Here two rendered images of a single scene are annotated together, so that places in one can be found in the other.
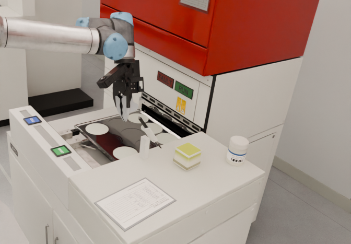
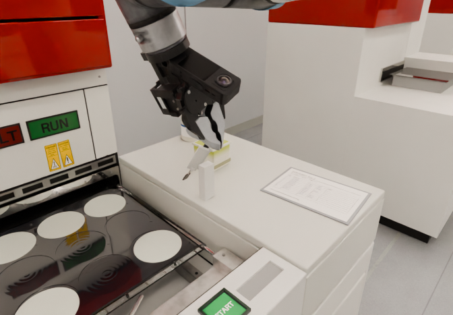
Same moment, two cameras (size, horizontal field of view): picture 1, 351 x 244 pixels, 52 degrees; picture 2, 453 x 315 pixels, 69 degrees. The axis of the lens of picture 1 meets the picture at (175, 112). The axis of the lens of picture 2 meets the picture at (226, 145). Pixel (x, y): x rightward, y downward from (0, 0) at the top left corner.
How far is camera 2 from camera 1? 1.37 m
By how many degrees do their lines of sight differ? 81
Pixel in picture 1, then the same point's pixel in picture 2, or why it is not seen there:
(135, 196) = (306, 192)
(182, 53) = (50, 50)
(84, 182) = (309, 245)
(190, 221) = not seen: hidden behind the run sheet
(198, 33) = not seen: outside the picture
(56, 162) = (268, 306)
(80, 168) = (267, 264)
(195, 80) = (73, 93)
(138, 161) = (220, 199)
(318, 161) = not seen: hidden behind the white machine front
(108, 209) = (349, 209)
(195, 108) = (91, 137)
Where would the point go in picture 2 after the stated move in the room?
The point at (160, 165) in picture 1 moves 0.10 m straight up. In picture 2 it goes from (224, 181) to (224, 144)
